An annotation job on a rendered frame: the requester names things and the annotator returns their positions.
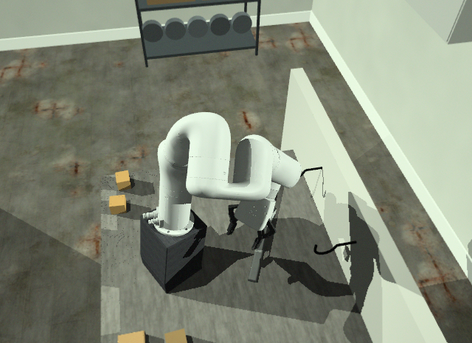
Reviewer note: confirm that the pale grey wall panel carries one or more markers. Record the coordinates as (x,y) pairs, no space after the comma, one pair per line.
(390,303)

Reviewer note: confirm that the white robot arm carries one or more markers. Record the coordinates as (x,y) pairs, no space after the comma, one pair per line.
(194,160)

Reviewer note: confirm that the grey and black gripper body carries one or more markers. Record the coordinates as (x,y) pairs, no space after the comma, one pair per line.
(255,214)

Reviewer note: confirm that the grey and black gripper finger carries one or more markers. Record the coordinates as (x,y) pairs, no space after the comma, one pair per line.
(232,220)
(262,235)

